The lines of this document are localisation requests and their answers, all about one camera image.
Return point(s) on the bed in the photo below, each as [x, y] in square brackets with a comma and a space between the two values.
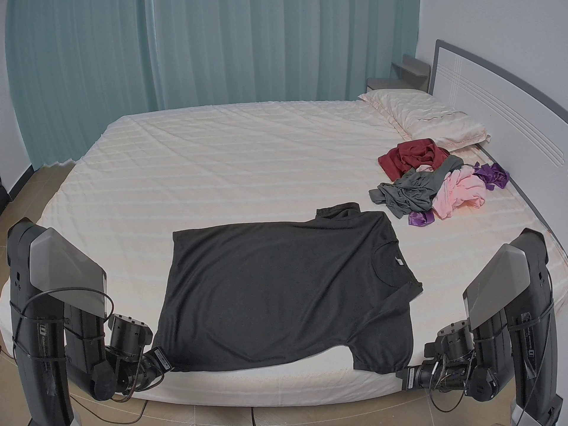
[244, 158]

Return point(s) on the blue-green curtain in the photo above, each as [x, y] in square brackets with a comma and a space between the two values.
[222, 38]

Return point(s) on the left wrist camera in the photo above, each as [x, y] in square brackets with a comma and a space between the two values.
[130, 333]

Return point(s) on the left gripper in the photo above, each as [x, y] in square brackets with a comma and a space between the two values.
[155, 366]

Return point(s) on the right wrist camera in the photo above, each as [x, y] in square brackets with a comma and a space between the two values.
[450, 342]

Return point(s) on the purple garment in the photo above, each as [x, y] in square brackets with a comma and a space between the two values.
[492, 175]

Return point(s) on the dark red garment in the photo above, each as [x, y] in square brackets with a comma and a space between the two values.
[412, 153]

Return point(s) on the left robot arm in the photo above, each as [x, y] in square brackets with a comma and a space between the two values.
[84, 340]

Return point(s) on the grey garment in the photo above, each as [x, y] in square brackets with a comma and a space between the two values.
[412, 195]

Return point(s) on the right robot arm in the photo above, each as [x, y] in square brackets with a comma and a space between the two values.
[488, 348]

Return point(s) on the black T-shirt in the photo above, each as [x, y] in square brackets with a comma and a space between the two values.
[284, 282]

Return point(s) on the cream pillow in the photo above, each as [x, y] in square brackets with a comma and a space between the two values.
[430, 116]

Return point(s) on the pink garment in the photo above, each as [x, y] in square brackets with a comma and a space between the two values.
[461, 191]

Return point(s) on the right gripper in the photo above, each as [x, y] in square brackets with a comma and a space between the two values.
[421, 376]

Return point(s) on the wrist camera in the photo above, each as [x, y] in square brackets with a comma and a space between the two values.
[450, 342]
[130, 333]

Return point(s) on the grey bedside table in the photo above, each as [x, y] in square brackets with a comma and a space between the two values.
[412, 67]

